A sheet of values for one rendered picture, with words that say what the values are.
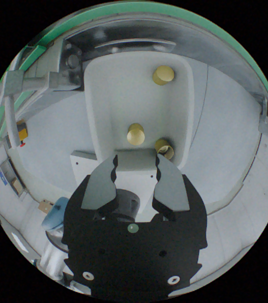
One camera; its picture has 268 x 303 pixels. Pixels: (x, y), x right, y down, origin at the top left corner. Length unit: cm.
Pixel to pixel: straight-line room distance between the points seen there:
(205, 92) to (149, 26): 22
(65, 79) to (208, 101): 32
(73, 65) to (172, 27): 17
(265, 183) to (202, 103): 352
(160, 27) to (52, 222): 38
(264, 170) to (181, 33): 358
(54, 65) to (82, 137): 22
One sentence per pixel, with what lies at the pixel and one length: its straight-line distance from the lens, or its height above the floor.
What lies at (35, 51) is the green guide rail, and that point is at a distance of 22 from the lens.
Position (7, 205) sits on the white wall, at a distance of 651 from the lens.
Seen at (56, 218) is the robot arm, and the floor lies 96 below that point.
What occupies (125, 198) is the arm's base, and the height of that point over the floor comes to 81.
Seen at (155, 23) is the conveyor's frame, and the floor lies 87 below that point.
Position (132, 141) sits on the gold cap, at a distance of 19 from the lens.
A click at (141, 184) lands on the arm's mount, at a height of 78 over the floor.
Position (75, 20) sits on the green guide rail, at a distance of 20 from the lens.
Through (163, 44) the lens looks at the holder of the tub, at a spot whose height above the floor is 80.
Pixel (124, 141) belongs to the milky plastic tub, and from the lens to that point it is 24.
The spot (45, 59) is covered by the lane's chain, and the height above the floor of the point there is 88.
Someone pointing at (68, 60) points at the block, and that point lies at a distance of 18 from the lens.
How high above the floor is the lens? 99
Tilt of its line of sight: 61 degrees down
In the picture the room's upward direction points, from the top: 177 degrees counter-clockwise
